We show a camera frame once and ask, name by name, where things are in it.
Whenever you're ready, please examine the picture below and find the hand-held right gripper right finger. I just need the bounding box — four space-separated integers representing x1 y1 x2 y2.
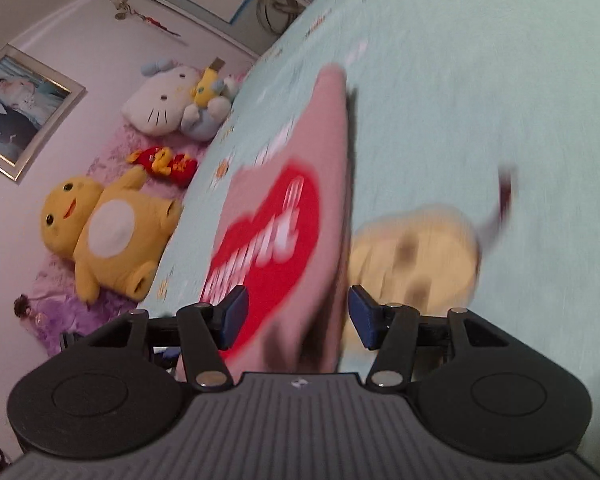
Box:
348 285 511 393

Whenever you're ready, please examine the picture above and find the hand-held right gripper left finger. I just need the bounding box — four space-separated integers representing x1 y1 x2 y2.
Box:
85 285 251 393

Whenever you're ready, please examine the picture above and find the pink shirt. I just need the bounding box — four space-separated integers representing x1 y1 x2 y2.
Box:
174 62 355 382

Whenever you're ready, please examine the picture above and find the big yellow plush bear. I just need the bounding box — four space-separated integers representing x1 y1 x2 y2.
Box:
39 165 184 304

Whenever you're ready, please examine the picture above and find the purple ruffled pillow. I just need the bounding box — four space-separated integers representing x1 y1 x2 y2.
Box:
14 254 148 357

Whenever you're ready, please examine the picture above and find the red plush doll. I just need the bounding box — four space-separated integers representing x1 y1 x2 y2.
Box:
125 145 200 189

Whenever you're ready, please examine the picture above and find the white cat plush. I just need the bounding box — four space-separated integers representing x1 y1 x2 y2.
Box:
121 59 242 142

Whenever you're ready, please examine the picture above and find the small yellow plush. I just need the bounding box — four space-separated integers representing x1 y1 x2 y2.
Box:
190 59 227 109

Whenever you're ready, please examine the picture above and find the framed picture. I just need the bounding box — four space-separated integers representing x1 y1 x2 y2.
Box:
0 43 88 183

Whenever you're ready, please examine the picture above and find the hanging wall ornament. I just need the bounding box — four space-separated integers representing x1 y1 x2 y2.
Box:
107 0 184 39

